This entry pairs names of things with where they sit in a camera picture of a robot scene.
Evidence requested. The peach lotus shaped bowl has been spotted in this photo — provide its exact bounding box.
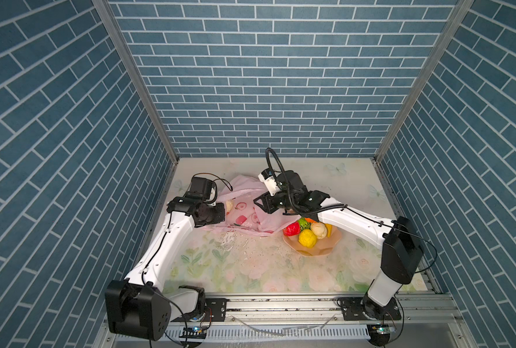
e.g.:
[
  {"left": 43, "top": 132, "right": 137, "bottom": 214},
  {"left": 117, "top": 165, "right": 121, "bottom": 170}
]
[{"left": 283, "top": 217, "right": 342, "bottom": 257}]

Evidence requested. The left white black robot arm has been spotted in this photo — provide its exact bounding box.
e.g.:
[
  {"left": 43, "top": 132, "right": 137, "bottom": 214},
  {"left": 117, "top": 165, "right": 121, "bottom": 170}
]
[{"left": 104, "top": 197, "right": 226, "bottom": 342}]

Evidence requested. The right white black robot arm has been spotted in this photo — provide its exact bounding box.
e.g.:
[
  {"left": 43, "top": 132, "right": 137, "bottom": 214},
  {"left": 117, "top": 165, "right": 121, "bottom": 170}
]
[{"left": 254, "top": 169, "right": 424, "bottom": 319}]

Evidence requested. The red fake bell pepper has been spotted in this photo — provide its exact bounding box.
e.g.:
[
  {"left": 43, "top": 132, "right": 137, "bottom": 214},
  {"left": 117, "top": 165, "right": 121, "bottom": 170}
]
[{"left": 283, "top": 222, "right": 301, "bottom": 237}]

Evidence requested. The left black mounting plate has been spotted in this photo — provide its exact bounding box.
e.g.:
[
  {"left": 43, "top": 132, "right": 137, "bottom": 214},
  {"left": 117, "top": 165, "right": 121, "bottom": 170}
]
[{"left": 196, "top": 298, "right": 228, "bottom": 323}]

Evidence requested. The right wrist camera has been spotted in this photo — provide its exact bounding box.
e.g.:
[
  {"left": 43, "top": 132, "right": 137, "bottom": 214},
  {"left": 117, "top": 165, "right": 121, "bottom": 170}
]
[{"left": 258, "top": 169, "right": 281, "bottom": 197}]

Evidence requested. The pink plastic bag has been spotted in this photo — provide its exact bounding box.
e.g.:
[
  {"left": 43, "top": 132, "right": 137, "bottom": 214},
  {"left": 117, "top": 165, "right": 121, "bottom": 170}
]
[{"left": 212, "top": 175, "right": 300, "bottom": 236}]

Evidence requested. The white ventilation grille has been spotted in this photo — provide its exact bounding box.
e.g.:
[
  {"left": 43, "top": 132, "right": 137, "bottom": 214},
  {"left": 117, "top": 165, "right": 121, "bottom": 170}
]
[{"left": 115, "top": 325, "right": 371, "bottom": 343}]

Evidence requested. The green fake fruit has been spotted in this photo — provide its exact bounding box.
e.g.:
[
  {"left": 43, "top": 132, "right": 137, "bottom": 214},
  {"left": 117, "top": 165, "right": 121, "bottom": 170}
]
[{"left": 297, "top": 217, "right": 311, "bottom": 231}]

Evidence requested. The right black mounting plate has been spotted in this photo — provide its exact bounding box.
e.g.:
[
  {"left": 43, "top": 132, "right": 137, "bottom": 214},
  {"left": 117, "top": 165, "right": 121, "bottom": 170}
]
[{"left": 335, "top": 296, "right": 403, "bottom": 320}]

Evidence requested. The yellow fake banana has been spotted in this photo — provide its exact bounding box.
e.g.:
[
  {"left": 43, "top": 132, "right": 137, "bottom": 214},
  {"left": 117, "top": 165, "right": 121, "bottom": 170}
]
[{"left": 325, "top": 223, "right": 333, "bottom": 238}]

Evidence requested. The black mounting plate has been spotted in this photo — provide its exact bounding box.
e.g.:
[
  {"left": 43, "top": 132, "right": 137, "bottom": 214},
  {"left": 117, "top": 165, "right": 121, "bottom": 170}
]
[
  {"left": 335, "top": 296, "right": 403, "bottom": 320},
  {"left": 196, "top": 298, "right": 228, "bottom": 323}
]

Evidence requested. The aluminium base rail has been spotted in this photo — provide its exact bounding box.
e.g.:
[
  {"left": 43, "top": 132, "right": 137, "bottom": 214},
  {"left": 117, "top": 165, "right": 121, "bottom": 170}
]
[{"left": 94, "top": 292, "right": 476, "bottom": 347}]

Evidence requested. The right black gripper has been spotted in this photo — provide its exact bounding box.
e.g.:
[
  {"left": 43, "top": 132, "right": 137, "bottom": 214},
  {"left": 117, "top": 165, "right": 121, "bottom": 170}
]
[{"left": 251, "top": 189, "right": 297, "bottom": 214}]

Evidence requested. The yellow fake lemon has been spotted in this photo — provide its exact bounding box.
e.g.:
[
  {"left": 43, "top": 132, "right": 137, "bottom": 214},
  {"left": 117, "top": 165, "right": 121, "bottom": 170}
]
[{"left": 298, "top": 229, "right": 317, "bottom": 249}]

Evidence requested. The cream fake pear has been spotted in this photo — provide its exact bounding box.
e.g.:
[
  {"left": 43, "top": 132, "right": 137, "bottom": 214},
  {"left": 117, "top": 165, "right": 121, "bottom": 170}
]
[{"left": 225, "top": 200, "right": 234, "bottom": 214}]

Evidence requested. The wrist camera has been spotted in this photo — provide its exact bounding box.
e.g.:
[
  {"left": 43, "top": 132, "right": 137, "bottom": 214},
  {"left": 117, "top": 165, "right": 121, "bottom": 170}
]
[
  {"left": 258, "top": 169, "right": 281, "bottom": 197},
  {"left": 184, "top": 176, "right": 217, "bottom": 204}
]

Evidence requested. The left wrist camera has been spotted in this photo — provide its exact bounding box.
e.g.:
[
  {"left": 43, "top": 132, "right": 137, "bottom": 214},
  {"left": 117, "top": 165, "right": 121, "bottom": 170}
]
[{"left": 184, "top": 176, "right": 217, "bottom": 204}]

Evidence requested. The cream fake garlic bulb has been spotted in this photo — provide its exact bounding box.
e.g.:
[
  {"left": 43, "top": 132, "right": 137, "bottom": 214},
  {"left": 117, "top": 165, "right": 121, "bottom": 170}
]
[{"left": 310, "top": 223, "right": 329, "bottom": 239}]

